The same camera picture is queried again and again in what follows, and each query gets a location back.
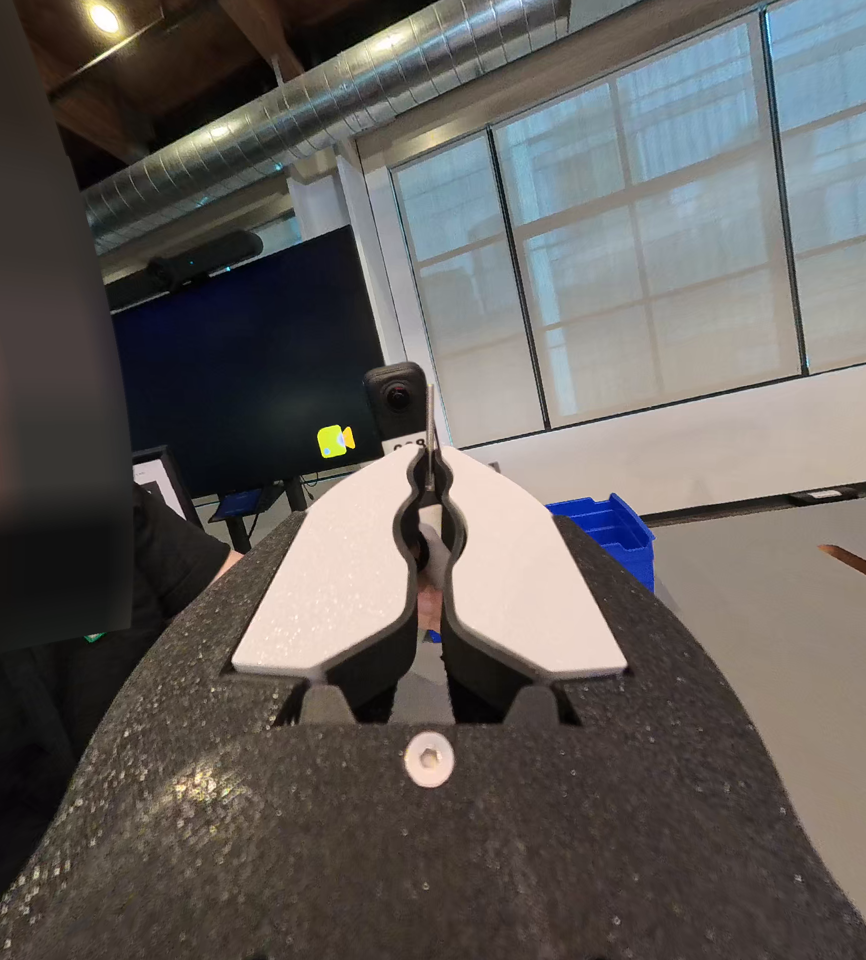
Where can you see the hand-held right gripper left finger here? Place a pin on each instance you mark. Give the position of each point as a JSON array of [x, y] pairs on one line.
[[328, 592]]

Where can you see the black display stand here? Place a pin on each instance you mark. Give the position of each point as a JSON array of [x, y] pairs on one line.
[[294, 491]]

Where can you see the large black display screen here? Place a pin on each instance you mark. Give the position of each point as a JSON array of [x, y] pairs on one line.
[[252, 360]]

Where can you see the small black floor device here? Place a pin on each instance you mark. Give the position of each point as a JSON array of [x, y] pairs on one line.
[[823, 495]]

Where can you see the large grid window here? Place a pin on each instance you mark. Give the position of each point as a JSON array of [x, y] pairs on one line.
[[628, 262]]

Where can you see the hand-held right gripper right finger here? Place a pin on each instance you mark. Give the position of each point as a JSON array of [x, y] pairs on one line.
[[530, 592]]

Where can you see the steel bolt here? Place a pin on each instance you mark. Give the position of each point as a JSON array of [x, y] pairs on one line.
[[430, 427]]

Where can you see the small blue tablet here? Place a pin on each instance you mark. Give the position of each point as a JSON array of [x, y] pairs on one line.
[[237, 504]]

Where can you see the black video bar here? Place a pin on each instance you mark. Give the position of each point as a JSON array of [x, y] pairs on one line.
[[207, 259]]

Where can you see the ceiling spotlight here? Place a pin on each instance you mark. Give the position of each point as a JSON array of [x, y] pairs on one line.
[[104, 18]]

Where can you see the silver ventilation duct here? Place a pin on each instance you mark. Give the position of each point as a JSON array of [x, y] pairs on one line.
[[328, 105]]

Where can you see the black-framed sign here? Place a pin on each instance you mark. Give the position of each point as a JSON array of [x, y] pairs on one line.
[[170, 480]]

